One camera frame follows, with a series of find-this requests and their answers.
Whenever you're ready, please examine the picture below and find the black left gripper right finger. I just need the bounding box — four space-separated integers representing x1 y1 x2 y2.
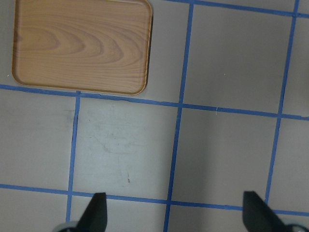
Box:
242 191 293 232

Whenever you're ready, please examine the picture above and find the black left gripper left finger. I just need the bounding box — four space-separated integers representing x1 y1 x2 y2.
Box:
76 193 107 232

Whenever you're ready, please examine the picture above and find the wooden tray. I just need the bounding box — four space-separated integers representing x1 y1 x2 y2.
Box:
12 0 153 95

